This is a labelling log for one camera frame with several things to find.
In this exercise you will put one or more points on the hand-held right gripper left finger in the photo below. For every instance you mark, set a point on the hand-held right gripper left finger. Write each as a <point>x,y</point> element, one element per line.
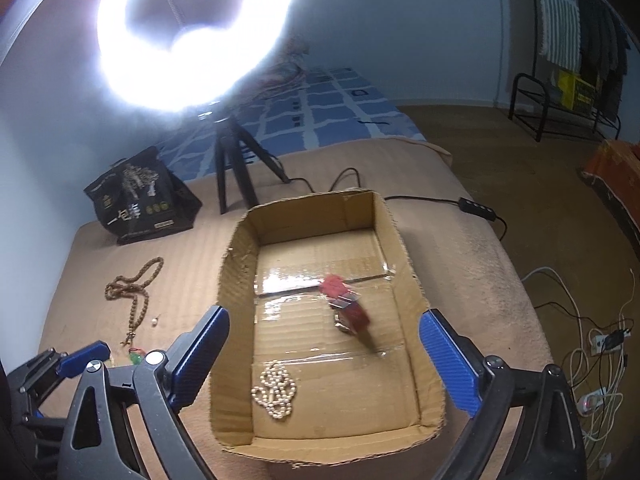
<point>200,355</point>

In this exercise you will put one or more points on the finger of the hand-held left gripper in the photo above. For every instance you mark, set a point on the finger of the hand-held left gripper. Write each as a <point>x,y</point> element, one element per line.
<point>42,425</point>
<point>75,361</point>

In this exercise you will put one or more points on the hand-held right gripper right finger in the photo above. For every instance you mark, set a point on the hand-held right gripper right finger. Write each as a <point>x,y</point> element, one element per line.
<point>445,365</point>

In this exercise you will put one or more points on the red jewelry pouch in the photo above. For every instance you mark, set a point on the red jewelry pouch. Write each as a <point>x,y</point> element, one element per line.
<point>356,317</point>

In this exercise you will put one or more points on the cardboard box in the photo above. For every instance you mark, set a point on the cardboard box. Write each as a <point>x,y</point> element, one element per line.
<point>300,320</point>

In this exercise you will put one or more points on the white power strip red light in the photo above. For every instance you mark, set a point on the white power strip red light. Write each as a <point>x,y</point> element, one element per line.
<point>590,404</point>

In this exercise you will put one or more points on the black printed bag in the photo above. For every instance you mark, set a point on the black printed bag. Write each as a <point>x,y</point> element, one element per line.
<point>140,200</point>

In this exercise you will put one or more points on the black tripod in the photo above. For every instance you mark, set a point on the black tripod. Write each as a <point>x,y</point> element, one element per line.
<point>227,160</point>

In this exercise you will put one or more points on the orange cloth covered table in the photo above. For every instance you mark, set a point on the orange cloth covered table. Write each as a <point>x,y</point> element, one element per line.
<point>620,175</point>

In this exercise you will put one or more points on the blue checked blanket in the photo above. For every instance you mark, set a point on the blue checked blanket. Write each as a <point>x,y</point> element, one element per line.
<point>325,110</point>

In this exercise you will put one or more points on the pink floral quilt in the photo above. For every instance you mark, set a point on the pink floral quilt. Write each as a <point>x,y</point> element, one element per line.
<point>290,67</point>

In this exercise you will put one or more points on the yellow box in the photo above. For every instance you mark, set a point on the yellow box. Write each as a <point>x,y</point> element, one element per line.
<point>575,87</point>

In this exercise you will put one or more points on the dark hanging clothes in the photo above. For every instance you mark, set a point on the dark hanging clothes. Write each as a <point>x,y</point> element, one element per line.
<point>602,45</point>

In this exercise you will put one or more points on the white striped towel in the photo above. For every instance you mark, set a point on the white striped towel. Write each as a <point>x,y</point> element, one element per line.
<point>557,10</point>

